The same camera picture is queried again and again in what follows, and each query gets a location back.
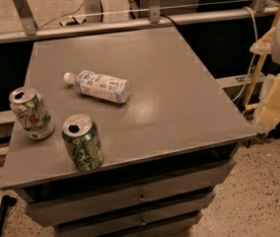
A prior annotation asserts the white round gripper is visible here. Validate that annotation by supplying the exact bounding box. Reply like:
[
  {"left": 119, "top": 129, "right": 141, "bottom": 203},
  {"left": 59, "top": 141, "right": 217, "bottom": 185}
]
[{"left": 249, "top": 20, "right": 280, "bottom": 134}]

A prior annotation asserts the clear blue plastic bottle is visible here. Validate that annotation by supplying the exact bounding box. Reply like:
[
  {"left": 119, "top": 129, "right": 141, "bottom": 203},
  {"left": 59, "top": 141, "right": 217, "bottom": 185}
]
[{"left": 63, "top": 70, "right": 130, "bottom": 104}]

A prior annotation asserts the grey metal railing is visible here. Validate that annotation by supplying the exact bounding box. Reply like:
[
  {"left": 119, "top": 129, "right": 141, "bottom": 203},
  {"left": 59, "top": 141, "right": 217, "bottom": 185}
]
[{"left": 0, "top": 0, "right": 280, "bottom": 43}]

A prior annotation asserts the grey drawer cabinet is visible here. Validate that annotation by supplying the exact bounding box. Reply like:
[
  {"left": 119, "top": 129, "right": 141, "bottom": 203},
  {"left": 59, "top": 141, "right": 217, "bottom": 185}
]
[{"left": 0, "top": 26, "right": 257, "bottom": 237}]

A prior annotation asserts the upper cabinet drawer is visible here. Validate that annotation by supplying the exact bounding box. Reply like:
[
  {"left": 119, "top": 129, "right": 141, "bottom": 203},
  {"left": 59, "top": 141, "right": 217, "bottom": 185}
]
[{"left": 26, "top": 159, "right": 236, "bottom": 227}]

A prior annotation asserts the cabinet drawer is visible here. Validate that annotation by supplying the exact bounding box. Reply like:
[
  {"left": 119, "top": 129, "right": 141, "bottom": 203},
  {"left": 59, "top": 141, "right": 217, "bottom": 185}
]
[
  {"left": 53, "top": 191, "right": 216, "bottom": 237},
  {"left": 26, "top": 159, "right": 236, "bottom": 227}
]

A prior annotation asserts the lower cabinet drawer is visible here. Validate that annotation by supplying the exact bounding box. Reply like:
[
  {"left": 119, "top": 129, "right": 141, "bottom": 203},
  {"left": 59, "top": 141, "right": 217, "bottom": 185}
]
[{"left": 53, "top": 191, "right": 216, "bottom": 237}]

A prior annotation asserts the green soda can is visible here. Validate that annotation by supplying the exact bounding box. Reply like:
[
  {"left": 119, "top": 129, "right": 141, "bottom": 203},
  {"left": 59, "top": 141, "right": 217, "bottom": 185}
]
[{"left": 62, "top": 114, "right": 103, "bottom": 171}]

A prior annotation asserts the white 7up soda can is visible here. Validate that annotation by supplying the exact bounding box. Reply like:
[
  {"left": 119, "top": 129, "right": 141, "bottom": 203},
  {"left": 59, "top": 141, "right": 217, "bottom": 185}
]
[{"left": 9, "top": 86, "right": 54, "bottom": 140}]

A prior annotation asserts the black floor stand leg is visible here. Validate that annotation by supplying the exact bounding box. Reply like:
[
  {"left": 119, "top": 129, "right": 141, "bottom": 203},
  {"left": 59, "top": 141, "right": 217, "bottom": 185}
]
[{"left": 0, "top": 196, "right": 17, "bottom": 237}]

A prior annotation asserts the white cable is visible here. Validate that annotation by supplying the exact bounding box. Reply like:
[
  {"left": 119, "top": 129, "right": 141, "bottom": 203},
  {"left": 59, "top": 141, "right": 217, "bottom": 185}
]
[{"left": 232, "top": 6, "right": 259, "bottom": 103}]

